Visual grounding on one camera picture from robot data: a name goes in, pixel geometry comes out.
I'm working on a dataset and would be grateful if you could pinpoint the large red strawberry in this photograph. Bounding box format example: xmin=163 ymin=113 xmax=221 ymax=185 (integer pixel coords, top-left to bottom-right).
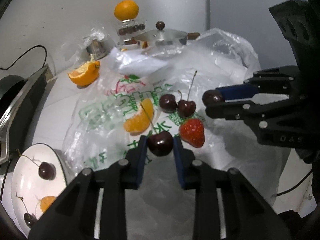
xmin=179 ymin=118 xmax=205 ymax=148

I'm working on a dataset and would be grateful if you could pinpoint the small orange segment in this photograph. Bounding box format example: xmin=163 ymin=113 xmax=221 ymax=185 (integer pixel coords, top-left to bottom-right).
xmin=123 ymin=98 xmax=154 ymax=134

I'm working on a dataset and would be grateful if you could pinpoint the dark cherry with stem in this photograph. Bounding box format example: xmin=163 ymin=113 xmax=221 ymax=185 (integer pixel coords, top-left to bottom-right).
xmin=16 ymin=194 xmax=38 ymax=228
xmin=177 ymin=71 xmax=197 ymax=119

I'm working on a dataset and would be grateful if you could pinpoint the large orange segment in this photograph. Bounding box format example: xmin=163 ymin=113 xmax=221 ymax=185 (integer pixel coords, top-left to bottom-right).
xmin=40 ymin=196 xmax=56 ymax=213

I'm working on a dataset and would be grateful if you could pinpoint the clear printed plastic bag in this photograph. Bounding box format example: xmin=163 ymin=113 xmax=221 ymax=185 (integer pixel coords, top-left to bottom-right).
xmin=61 ymin=27 xmax=278 ymax=240

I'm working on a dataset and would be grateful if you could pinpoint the small steel pot with lid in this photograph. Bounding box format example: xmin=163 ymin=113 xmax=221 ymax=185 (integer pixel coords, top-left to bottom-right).
xmin=133 ymin=21 xmax=200 ymax=49

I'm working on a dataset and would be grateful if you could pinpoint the half peeled orange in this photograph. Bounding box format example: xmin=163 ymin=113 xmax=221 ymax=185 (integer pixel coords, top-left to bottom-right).
xmin=68 ymin=61 xmax=100 ymax=87

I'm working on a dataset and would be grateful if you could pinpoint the white round plate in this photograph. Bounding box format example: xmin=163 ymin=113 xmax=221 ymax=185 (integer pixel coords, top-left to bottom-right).
xmin=11 ymin=144 xmax=67 ymax=236

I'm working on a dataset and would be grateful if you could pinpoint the steel cup in plastic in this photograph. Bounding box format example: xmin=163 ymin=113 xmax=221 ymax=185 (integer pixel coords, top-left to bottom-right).
xmin=74 ymin=25 xmax=115 ymax=60

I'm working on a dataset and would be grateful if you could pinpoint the silver induction cooker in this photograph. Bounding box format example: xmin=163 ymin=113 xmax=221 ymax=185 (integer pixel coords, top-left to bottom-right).
xmin=1 ymin=66 xmax=50 ymax=164

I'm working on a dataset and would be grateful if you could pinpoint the clear container with cherries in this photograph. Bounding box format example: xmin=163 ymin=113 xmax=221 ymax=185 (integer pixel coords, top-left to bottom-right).
xmin=116 ymin=18 xmax=146 ymax=50

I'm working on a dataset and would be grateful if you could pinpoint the whole orange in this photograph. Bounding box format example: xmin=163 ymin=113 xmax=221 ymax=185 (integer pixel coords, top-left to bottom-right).
xmin=114 ymin=0 xmax=139 ymax=21

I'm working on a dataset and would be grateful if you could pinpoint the black power cable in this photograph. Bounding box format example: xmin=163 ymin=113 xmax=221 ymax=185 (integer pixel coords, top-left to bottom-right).
xmin=0 ymin=44 xmax=48 ymax=71

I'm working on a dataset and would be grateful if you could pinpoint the black wok with wooden handle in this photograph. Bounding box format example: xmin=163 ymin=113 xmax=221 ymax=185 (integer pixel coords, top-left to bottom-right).
xmin=0 ymin=75 xmax=27 ymax=117

